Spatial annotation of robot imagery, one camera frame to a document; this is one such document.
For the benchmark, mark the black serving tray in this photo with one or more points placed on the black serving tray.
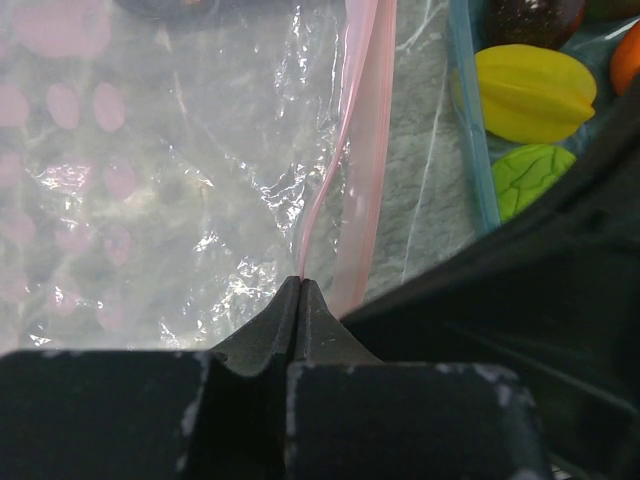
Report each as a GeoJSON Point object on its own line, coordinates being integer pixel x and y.
{"type": "Point", "coordinates": [179, 10]}

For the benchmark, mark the clear zip top bag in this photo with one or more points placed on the clear zip top bag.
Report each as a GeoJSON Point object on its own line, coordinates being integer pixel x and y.
{"type": "Point", "coordinates": [160, 180]}

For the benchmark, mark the green lime fruit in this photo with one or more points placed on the green lime fruit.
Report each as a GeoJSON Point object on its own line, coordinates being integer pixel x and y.
{"type": "Point", "coordinates": [525, 173]}

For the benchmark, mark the yellow starfruit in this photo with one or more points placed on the yellow starfruit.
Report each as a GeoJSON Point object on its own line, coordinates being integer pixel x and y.
{"type": "Point", "coordinates": [527, 94]}

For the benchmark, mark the green avocado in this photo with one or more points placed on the green avocado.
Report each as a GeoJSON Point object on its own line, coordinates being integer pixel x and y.
{"type": "Point", "coordinates": [611, 10]}

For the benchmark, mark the dark purple passion fruit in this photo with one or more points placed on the dark purple passion fruit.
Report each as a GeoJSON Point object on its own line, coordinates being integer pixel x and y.
{"type": "Point", "coordinates": [541, 23]}

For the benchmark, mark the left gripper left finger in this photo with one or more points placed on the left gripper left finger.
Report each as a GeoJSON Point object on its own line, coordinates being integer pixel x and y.
{"type": "Point", "coordinates": [250, 350]}

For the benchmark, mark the blue transparent plastic tray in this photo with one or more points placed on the blue transparent plastic tray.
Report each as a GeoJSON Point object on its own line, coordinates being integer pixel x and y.
{"type": "Point", "coordinates": [593, 45]}

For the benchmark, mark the orange fruit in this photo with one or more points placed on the orange fruit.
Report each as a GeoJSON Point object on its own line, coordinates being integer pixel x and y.
{"type": "Point", "coordinates": [624, 64]}

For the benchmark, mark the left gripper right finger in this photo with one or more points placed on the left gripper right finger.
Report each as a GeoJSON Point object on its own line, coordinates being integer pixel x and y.
{"type": "Point", "coordinates": [323, 339]}

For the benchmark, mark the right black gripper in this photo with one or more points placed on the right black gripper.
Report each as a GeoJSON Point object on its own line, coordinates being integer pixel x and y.
{"type": "Point", "coordinates": [552, 294]}

